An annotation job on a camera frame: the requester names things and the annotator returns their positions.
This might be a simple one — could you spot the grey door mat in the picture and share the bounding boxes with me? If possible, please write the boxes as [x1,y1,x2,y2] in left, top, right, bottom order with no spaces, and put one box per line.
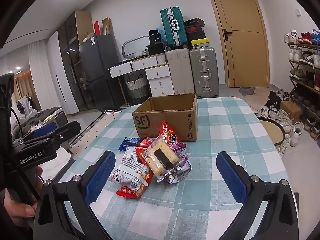
[239,87,257,96]

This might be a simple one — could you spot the flat cardboard pieces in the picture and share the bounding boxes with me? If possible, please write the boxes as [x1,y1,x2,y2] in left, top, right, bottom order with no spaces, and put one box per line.
[101,17,112,36]

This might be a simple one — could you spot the plain black shoe box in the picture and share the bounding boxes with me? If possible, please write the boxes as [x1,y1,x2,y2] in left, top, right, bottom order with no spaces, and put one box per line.
[186,31,207,41]

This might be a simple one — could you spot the small cardboard box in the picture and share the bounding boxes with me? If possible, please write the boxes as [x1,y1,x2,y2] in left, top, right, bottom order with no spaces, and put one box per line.
[280,101,302,121]

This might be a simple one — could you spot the wooden door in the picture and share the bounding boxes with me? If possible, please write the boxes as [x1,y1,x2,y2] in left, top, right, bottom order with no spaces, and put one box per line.
[204,0,271,88]

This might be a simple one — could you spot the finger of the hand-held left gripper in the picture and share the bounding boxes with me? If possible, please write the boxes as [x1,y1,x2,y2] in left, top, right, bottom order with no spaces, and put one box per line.
[49,121,82,147]
[19,122,58,142]

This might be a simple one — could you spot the white sheer curtain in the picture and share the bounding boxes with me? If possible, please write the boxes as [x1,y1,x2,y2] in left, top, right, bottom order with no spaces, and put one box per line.
[27,42,51,111]

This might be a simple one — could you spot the wooden shoe rack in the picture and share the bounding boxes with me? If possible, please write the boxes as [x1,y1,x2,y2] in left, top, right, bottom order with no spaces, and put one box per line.
[286,41,320,141]

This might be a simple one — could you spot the pile of sneakers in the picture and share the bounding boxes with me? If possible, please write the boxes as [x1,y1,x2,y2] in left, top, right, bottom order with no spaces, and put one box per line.
[260,89,320,156]

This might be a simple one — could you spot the dark grey fridge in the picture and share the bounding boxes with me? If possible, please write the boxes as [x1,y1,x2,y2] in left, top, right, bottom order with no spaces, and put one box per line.
[79,34,123,112]

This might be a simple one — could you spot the person's left hand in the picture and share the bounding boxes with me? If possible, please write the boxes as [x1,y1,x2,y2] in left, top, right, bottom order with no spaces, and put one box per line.
[0,167,43,228]

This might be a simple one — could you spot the round stool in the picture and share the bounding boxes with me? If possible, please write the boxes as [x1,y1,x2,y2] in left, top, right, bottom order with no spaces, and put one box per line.
[257,117,286,147]

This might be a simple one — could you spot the beige suitcase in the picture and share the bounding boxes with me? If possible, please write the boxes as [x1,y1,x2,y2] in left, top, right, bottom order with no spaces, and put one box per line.
[166,48,196,96]

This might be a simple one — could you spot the white desk with drawers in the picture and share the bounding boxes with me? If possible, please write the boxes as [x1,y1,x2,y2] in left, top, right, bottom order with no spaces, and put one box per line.
[109,54,168,105]

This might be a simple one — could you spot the black red shoe box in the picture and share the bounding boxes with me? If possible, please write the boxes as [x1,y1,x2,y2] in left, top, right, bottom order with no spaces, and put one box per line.
[185,25,206,34]

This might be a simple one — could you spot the shoe rack with shoes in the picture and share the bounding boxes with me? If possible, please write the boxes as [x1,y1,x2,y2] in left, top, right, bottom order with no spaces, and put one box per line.
[284,29,320,92]

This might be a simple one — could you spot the white drawer unit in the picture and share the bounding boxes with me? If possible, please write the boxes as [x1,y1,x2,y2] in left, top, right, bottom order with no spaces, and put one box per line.
[145,65,175,97]

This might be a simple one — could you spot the yellow black shoe box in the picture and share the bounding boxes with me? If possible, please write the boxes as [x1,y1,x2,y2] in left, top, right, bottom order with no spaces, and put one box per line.
[190,38,210,49]

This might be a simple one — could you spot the white wardrobe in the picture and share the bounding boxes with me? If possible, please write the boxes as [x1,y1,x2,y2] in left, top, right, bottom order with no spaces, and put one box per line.
[47,32,81,115]

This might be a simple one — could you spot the clear cracker packet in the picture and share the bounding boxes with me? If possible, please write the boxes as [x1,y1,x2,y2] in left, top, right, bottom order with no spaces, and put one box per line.
[141,135,180,177]

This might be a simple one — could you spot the blue plastic bag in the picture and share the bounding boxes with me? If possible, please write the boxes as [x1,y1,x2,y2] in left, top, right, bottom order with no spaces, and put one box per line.
[156,27,167,43]

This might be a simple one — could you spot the dark purple snack packet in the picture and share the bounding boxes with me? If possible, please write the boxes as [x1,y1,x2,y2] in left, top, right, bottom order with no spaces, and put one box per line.
[167,132,187,153]

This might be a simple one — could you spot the silver suitcase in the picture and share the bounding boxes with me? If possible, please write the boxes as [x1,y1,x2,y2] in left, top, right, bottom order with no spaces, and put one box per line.
[189,47,220,99]

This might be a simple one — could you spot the blue snack packet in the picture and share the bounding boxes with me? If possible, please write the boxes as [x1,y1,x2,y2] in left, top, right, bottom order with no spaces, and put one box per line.
[118,136,140,152]

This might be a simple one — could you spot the small red snack packet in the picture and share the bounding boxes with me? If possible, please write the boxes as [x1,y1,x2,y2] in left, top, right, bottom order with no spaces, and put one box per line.
[116,185,145,200]

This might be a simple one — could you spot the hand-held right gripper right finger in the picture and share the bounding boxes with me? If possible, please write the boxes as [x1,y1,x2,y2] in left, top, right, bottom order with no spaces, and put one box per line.
[216,151,300,240]

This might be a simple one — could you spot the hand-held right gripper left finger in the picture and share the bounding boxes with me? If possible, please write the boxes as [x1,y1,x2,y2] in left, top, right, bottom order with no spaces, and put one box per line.
[33,150,116,240]

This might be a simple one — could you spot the dark glass cabinet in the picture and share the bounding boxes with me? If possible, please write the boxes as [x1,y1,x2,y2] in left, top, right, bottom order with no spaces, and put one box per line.
[57,11,95,111]

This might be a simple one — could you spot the curved chrome tube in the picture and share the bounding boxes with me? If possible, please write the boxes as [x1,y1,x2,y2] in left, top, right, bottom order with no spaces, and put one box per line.
[122,36,150,61]

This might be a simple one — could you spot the woven laundry basket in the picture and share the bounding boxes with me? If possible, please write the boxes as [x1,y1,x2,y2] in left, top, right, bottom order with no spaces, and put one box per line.
[125,76,148,99]

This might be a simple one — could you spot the white red printed snack packet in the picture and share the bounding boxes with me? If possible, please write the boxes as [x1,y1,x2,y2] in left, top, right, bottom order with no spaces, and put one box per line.
[109,147,154,192]

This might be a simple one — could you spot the purple grape candy bag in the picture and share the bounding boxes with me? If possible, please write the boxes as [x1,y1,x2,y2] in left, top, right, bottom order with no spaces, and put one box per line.
[156,152,192,185]

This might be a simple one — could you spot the grey sofa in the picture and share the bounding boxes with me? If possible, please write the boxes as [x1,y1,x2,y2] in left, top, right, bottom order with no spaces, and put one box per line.
[11,106,68,143]

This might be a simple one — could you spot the teal suitcase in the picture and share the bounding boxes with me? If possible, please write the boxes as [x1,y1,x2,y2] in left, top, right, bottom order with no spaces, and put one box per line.
[160,7,189,47]

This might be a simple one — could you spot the thin black cable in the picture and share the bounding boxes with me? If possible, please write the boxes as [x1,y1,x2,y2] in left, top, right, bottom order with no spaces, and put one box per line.
[9,107,24,137]

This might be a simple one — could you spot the black storage box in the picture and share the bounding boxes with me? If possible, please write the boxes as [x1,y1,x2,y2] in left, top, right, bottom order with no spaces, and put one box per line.
[146,44,167,56]

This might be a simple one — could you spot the black bag white print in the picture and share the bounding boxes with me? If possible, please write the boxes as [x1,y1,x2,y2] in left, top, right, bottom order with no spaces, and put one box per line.
[149,30,162,46]

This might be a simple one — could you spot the brown cardboard box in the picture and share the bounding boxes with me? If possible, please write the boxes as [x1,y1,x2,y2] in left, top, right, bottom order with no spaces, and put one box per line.
[132,93,199,142]

